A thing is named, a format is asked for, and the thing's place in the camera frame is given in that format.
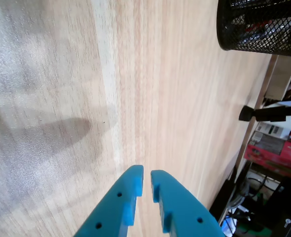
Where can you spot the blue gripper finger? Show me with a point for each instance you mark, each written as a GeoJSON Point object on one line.
{"type": "Point", "coordinates": [185, 212]}
{"type": "Point", "coordinates": [111, 209]}

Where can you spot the black mesh pen holder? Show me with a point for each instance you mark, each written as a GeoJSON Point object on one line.
{"type": "Point", "coordinates": [259, 42]}

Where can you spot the black tripod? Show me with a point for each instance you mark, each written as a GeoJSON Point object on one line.
{"type": "Point", "coordinates": [266, 114]}

